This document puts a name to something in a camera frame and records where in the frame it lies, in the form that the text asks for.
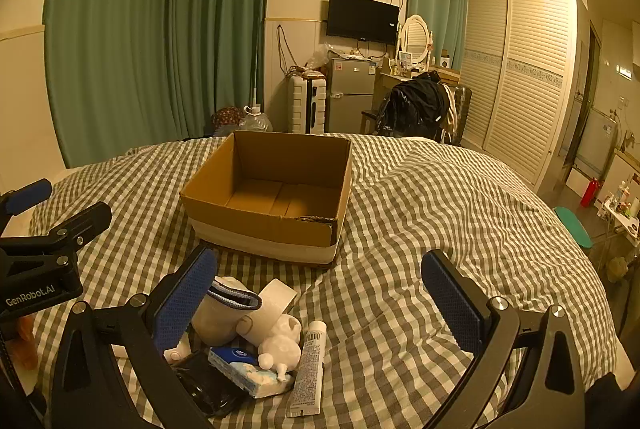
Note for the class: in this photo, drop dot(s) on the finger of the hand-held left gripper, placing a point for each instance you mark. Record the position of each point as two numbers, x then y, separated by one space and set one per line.
27 196
82 223

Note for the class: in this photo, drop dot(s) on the checkered bed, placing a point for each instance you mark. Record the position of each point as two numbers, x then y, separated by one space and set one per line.
400 229

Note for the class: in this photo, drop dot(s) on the blue and white tissue packet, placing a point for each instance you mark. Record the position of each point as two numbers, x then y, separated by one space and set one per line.
247 369

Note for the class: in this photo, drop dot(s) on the red fire extinguisher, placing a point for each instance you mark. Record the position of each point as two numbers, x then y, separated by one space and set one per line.
590 193

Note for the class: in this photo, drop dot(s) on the small white bottle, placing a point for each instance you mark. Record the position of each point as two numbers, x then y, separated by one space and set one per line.
178 351

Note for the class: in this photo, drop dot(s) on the cardboard box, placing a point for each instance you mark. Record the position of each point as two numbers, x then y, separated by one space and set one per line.
272 181

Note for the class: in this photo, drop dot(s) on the white oval mirror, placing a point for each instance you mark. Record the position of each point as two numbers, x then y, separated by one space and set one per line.
416 36

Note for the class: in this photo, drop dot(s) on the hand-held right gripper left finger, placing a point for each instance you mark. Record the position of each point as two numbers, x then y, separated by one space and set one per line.
184 306

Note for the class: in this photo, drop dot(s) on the black pouch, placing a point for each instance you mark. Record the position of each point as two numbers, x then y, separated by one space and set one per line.
205 384

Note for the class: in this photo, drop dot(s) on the clear plastic bag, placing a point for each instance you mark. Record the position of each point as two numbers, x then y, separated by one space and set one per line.
319 56

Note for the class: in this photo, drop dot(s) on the large green curtain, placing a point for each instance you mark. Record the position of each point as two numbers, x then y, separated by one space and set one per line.
150 34

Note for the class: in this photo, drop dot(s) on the black wall television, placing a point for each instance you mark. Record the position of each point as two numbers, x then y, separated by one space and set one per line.
362 18

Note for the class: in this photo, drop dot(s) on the patterned round bag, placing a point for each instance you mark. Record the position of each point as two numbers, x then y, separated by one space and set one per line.
226 119

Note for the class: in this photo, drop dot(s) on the white wall appliance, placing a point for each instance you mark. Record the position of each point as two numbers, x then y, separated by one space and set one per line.
599 141

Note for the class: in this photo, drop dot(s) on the narrow teal curtain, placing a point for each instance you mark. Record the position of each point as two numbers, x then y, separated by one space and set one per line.
437 9

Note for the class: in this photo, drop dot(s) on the clear water jug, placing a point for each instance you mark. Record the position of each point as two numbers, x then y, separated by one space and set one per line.
254 121

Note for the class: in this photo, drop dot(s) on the rack with bottles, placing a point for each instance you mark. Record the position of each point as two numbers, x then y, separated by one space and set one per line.
620 209

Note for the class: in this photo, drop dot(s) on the white suitcase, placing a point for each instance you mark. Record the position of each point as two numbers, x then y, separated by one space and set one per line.
306 104

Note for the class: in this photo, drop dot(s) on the person's left hand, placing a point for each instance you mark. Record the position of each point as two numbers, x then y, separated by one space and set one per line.
24 341

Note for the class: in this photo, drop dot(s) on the white sock with dark cuff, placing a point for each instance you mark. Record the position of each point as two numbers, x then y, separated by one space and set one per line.
215 316

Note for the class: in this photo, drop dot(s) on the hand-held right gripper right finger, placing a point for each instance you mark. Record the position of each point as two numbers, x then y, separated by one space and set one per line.
455 304

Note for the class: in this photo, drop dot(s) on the white rectangular box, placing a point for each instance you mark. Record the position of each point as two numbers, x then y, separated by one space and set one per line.
274 301

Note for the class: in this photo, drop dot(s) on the small silver fridge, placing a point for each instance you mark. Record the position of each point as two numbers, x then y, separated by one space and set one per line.
350 96

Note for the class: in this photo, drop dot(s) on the black jacket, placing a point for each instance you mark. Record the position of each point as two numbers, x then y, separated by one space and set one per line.
415 106

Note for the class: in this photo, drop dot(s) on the green oval board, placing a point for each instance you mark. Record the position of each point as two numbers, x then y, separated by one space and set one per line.
574 226

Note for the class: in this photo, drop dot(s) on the wooden vanity desk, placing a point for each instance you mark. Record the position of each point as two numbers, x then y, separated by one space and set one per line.
387 81

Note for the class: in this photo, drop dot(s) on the dark chair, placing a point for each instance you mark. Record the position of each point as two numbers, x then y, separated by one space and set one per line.
460 109

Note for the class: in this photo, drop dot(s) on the white tube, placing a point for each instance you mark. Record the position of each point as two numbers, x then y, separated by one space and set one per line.
309 374

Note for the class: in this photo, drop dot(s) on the small photo frame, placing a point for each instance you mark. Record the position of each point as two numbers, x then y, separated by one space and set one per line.
405 60

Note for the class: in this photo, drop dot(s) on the white plush toy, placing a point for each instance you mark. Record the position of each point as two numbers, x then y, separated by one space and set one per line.
282 348

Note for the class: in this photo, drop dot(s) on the white louvred wardrobe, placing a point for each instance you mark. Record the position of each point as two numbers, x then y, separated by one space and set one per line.
520 79

